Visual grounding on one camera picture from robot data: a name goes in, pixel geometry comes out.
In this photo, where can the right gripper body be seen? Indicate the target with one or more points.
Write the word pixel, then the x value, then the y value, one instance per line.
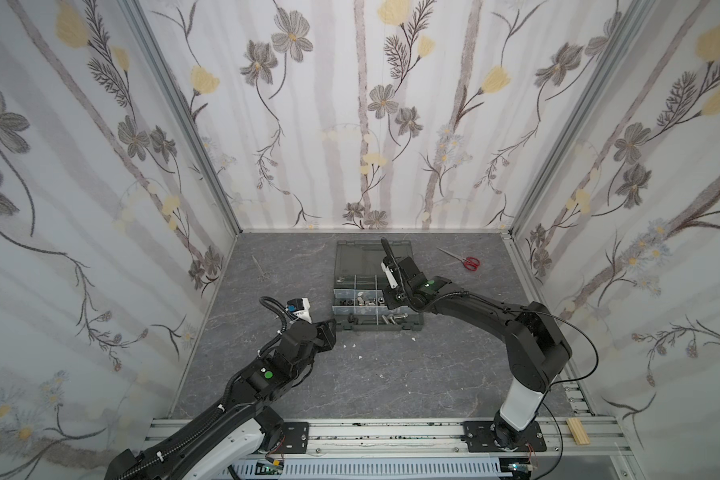
pixel 399 274

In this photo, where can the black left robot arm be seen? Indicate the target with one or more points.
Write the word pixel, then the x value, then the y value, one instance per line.
pixel 241 421

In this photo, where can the aluminium mounting rail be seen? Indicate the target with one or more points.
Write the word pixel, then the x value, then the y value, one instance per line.
pixel 407 438

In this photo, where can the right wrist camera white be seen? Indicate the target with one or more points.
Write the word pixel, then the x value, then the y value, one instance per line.
pixel 390 276

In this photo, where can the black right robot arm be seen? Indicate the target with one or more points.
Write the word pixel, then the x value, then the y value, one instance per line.
pixel 536 349

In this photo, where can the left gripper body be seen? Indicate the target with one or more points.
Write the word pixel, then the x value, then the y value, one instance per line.
pixel 323 335

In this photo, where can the red handled scissors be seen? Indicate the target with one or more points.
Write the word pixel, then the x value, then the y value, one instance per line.
pixel 468 262

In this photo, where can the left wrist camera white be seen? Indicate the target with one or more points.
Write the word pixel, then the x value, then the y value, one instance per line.
pixel 299 308

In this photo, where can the white perforated cable duct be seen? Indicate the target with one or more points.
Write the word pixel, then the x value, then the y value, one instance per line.
pixel 390 468

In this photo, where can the grey plastic organizer box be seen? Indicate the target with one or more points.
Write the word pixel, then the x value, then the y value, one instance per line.
pixel 358 303

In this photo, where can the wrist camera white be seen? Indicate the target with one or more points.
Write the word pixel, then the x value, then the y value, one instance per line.
pixel 390 276
pixel 299 308

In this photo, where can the wooden block on rail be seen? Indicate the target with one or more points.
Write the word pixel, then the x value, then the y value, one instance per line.
pixel 577 431

